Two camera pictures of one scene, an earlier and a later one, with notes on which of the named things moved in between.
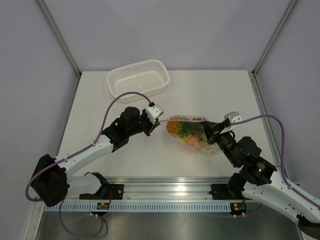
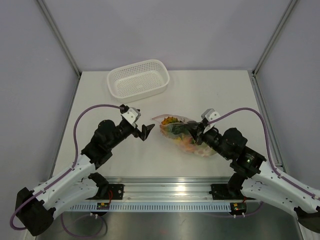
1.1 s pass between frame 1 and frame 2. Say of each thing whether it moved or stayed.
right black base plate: stayed
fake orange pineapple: moved
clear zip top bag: moved
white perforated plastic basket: stayed
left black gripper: moved
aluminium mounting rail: stayed
